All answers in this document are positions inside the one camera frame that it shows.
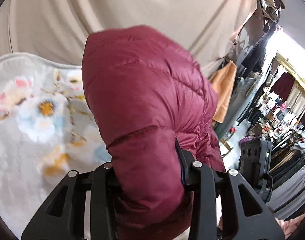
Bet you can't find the person's right hand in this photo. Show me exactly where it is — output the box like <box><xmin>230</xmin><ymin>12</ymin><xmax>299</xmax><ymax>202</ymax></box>
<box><xmin>275</xmin><ymin>213</ymin><xmax>305</xmax><ymax>239</ymax></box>

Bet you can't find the floral fleece blanket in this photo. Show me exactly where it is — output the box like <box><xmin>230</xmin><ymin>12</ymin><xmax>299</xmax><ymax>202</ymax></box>
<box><xmin>0</xmin><ymin>53</ymin><xmax>111</xmax><ymax>237</ymax></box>

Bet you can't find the orange hanging garment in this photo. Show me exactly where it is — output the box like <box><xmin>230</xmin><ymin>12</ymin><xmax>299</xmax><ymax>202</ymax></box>
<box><xmin>210</xmin><ymin>61</ymin><xmax>237</xmax><ymax>124</ymax></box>

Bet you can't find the maroon puffer jacket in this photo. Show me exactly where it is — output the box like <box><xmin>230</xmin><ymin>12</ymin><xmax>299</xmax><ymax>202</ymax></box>
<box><xmin>81</xmin><ymin>25</ymin><xmax>225</xmax><ymax>239</ymax></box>

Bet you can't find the beige curtain backdrop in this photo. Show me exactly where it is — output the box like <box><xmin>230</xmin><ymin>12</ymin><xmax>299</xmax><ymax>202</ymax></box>
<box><xmin>0</xmin><ymin>0</ymin><xmax>257</xmax><ymax>76</ymax></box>

